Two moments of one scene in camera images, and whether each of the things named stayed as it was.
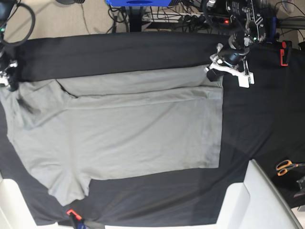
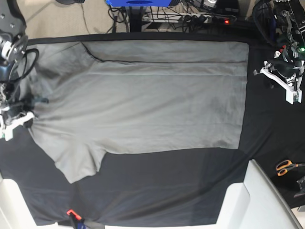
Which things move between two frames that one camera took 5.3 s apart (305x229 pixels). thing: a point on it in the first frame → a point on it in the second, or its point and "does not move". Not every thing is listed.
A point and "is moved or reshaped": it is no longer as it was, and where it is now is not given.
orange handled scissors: [284, 165] does not move
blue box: [139, 3] does not move
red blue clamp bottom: [76, 221] does not move
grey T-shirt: [71, 130] is moved or reshaped
